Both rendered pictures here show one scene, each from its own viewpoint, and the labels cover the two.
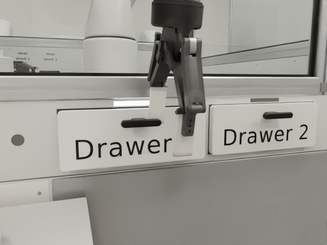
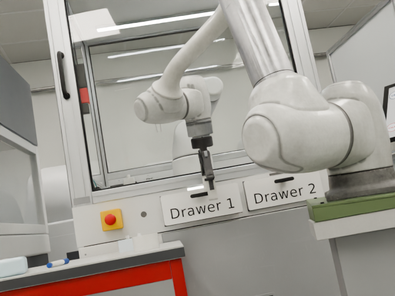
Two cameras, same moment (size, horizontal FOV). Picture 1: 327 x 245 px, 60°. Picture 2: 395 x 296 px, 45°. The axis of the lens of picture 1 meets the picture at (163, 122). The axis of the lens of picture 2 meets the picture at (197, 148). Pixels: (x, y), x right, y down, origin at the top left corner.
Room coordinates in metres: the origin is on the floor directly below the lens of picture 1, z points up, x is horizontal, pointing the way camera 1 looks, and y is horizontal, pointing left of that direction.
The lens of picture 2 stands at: (-1.16, -0.39, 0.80)
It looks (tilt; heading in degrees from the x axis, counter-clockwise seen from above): 9 degrees up; 14
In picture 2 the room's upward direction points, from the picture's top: 11 degrees counter-clockwise
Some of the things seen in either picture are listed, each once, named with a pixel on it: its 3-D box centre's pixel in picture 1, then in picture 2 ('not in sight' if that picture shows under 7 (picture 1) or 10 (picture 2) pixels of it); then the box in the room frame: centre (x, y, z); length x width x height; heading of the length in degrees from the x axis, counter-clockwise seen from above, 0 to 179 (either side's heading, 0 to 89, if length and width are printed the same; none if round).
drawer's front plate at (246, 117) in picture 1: (265, 127); (283, 189); (0.66, -0.24, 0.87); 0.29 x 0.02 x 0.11; 108
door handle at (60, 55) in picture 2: not in sight; (62, 73); (0.41, 0.46, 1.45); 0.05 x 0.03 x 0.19; 18
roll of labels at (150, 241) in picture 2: not in sight; (146, 242); (0.08, 0.11, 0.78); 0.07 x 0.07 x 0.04
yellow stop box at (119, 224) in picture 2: not in sight; (111, 219); (0.44, 0.37, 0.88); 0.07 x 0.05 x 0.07; 108
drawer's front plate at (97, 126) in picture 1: (136, 136); (201, 204); (0.55, 0.05, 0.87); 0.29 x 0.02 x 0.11; 108
